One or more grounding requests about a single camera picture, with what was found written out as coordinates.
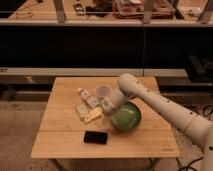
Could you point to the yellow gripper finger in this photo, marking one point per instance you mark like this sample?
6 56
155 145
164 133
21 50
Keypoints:
93 115

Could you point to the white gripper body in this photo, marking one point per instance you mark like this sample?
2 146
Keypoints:
110 104

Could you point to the black rectangular eraser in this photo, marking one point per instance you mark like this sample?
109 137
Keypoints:
95 137

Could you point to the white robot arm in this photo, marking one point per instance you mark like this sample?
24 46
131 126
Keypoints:
195 127

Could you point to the wooden table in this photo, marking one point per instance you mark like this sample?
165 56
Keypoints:
62 135

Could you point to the translucent plastic cup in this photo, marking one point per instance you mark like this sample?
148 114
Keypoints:
102 91

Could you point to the green bowl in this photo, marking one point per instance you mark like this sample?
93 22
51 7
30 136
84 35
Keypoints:
127 118

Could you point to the shelf rack with clutter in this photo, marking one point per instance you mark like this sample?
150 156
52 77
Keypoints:
130 13

